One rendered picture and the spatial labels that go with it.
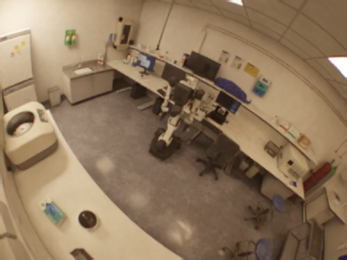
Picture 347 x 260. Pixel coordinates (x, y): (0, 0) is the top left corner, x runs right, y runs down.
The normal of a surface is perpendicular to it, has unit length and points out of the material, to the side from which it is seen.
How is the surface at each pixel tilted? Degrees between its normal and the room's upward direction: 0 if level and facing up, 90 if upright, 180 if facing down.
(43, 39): 90
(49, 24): 90
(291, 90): 90
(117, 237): 0
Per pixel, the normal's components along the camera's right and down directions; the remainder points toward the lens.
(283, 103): -0.55, 0.40
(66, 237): 0.30, -0.72
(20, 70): 0.78, 0.56
